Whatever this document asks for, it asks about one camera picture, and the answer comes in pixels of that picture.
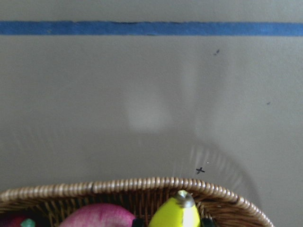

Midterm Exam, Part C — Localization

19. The pink yellow apple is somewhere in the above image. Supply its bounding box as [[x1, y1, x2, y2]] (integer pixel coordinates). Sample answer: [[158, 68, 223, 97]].
[[60, 203, 135, 227]]

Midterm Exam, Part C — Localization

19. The brown wicker fruit basket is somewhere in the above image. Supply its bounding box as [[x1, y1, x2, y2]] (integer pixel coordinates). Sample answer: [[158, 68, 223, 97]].
[[0, 177, 272, 227]]

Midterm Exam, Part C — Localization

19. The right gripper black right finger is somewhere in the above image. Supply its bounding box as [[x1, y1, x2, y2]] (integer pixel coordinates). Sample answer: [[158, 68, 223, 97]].
[[201, 218, 216, 227]]

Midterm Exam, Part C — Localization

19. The dark purple plum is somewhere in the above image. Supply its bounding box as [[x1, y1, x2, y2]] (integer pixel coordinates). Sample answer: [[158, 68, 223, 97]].
[[0, 214, 36, 227]]

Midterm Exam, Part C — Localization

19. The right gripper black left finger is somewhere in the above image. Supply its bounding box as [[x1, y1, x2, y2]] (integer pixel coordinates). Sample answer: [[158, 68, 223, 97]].
[[132, 218, 144, 227]]

